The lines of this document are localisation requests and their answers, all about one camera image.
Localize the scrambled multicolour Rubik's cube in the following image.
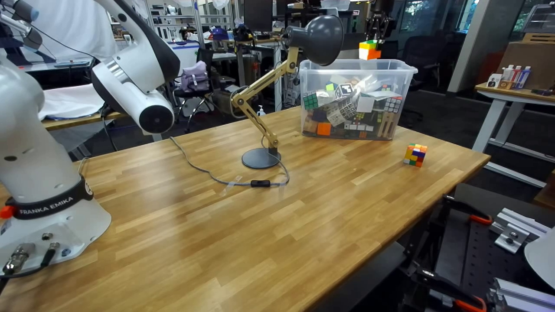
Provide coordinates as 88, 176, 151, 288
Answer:
402, 143, 430, 171

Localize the silver aluminium extrusion rail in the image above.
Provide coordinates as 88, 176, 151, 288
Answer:
489, 207, 551, 256

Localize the small white bottle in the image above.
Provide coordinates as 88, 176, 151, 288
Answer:
499, 63, 517, 91

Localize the dark grey mounted device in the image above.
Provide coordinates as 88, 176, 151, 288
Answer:
0, 0, 43, 51

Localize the red handled clamp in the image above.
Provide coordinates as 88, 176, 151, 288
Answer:
414, 268, 489, 312

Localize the white legged wooden desk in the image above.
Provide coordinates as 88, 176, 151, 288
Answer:
472, 82, 555, 190

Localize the lamp power cable with switch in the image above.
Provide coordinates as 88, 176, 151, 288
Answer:
166, 134, 293, 191

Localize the purple white bundle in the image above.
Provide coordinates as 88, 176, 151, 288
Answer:
175, 60, 210, 94

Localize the small blue bottle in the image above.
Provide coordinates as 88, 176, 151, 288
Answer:
513, 65, 532, 93

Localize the black perforated platform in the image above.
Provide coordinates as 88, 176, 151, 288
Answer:
432, 184, 555, 312

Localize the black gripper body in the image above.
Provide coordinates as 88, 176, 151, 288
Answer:
366, 6, 392, 42

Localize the white faced cube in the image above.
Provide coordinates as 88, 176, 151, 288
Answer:
355, 94, 376, 115

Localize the wooden desk lamp grey shade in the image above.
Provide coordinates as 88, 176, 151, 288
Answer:
229, 15, 347, 172

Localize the clear plastic storage container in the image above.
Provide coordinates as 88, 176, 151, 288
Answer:
298, 58, 420, 143

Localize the brown cardboard carton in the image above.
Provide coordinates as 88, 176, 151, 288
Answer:
499, 34, 555, 91

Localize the green orange Rubik's cube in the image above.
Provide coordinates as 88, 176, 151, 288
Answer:
357, 39, 383, 63

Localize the orange handled clamp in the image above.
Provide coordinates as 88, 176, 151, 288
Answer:
442, 195, 494, 230

